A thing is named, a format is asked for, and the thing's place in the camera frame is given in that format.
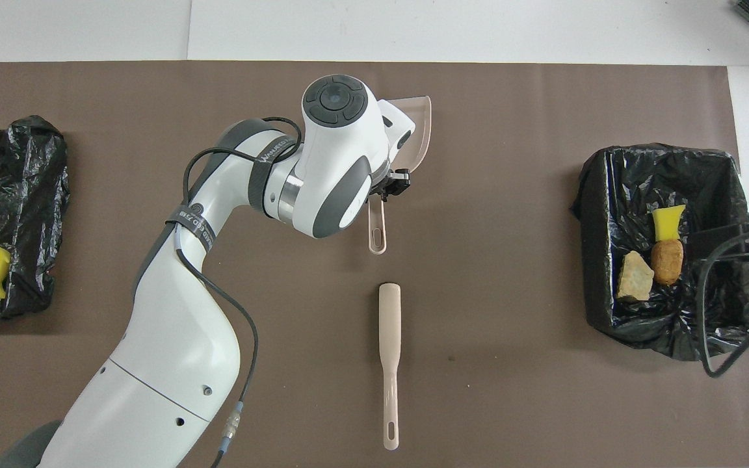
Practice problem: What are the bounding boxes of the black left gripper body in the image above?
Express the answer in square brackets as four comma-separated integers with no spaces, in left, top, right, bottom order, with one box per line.
[371,172,396,201]

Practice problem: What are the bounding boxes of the beige plastic dustpan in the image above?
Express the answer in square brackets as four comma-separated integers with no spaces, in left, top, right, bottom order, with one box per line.
[368,96,432,255]

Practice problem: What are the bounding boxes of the brown toy bread roll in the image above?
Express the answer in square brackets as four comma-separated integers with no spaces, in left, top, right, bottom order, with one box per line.
[651,239,685,286]

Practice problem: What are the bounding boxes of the striped toy bread piece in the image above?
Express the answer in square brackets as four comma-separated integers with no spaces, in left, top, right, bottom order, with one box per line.
[616,251,655,302]

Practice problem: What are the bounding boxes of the beige hand brush black bristles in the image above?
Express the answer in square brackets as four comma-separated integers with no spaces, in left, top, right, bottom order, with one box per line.
[378,283,402,451]

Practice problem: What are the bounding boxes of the black bag lined bin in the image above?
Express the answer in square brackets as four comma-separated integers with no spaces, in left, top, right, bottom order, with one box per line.
[0,116,71,322]
[571,143,749,362]

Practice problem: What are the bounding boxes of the brown paper table mat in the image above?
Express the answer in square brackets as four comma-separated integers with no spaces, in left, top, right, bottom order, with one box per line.
[0,61,749,468]

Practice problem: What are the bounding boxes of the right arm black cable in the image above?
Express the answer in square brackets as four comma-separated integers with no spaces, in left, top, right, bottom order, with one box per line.
[700,226,749,379]

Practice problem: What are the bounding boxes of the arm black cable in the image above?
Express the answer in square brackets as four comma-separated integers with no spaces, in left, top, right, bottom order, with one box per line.
[700,226,749,379]
[176,117,302,468]

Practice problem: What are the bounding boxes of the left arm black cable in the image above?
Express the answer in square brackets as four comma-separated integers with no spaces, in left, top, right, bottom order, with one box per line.
[176,117,302,468]

